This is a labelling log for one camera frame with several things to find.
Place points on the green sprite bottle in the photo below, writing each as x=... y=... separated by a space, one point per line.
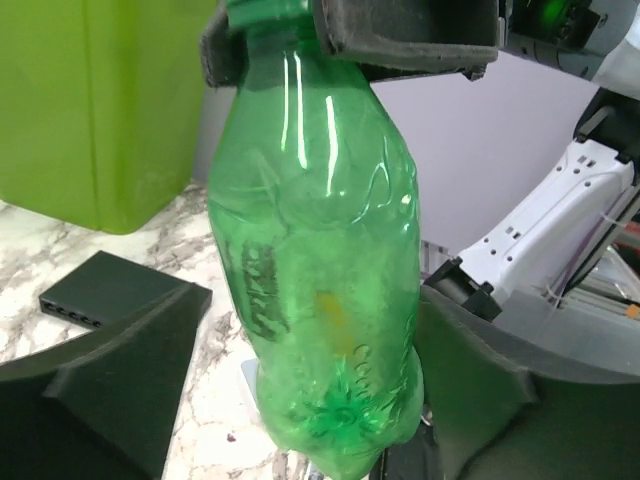
x=314 y=206

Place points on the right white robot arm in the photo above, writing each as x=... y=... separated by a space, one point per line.
x=555 y=235

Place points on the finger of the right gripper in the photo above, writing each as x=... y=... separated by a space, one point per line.
x=223 y=52
x=392 y=40

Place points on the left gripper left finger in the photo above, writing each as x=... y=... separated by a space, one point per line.
x=102 y=405

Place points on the right black foam pad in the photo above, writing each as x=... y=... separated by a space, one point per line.
x=107 y=289

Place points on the grey rectangular sharpening stone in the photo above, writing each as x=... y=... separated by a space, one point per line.
x=247 y=386

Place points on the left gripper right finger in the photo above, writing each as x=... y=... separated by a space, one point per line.
x=504 y=408

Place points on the green plastic bin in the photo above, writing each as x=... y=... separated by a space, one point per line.
x=100 y=107

